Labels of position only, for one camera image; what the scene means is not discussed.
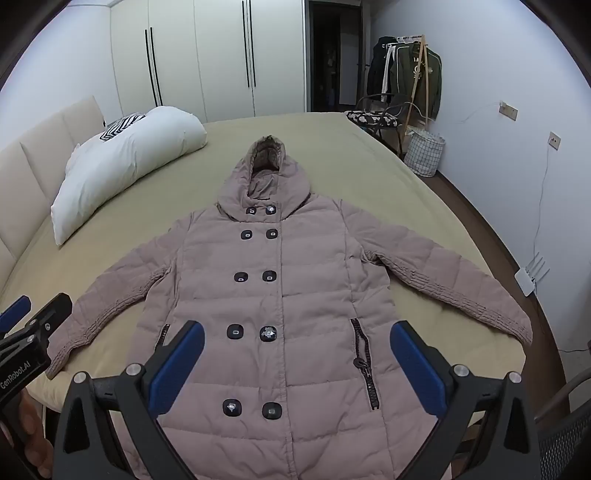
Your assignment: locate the beige padded headboard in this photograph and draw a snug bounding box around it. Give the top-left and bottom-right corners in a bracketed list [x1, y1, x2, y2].
[0, 95, 108, 289]

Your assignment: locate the wooden clothes rack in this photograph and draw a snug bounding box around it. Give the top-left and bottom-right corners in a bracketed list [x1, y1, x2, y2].
[367, 34, 445, 149]

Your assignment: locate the black hanging garment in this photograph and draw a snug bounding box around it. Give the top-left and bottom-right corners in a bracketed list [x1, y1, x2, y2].
[366, 38, 393, 105]

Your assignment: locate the dark doorway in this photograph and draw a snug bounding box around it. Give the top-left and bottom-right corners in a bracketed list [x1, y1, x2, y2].
[305, 0, 376, 114]

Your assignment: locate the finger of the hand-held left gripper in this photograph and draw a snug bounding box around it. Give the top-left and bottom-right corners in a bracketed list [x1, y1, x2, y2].
[0, 295, 32, 335]
[14, 292, 74, 347]

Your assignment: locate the black white striped cushion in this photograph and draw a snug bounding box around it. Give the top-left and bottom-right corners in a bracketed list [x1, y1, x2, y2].
[100, 112, 147, 143]

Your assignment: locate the mauve hooded puffer coat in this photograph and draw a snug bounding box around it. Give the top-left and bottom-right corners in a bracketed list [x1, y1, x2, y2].
[45, 135, 534, 480]

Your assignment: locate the white hanging garment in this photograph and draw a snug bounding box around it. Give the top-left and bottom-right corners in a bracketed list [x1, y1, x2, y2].
[381, 44, 399, 96]

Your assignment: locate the white grid laundry basket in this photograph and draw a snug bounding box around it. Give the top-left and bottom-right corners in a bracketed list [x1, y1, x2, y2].
[404, 127, 447, 178]

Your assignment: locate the dark armchair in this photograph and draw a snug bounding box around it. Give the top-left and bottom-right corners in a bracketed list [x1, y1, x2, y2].
[344, 92, 437, 155]

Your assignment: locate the white wardrobe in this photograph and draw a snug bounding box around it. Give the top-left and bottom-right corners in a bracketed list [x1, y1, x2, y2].
[110, 0, 308, 121]

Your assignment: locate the white cable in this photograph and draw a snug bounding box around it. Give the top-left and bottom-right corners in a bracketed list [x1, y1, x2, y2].
[457, 99, 505, 125]
[532, 143, 556, 274]

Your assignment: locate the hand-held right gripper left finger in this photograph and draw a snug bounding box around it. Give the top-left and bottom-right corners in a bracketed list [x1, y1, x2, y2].
[53, 320, 206, 480]

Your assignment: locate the white pillow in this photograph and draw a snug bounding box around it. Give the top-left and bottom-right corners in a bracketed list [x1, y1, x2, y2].
[50, 106, 208, 246]

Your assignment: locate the bed with beige sheet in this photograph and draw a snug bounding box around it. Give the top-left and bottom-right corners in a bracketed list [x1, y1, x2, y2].
[0, 111, 570, 462]

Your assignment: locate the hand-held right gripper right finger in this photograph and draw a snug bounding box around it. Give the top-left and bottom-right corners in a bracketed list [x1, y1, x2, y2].
[389, 320, 541, 480]

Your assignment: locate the white router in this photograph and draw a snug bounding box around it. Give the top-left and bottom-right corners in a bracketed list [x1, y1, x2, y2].
[514, 251, 551, 297]

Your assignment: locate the green jacket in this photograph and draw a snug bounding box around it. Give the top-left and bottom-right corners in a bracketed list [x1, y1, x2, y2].
[390, 44, 443, 122]

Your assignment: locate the person's left hand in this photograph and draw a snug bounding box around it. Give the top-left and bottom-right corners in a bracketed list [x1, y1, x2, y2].
[21, 396, 54, 479]

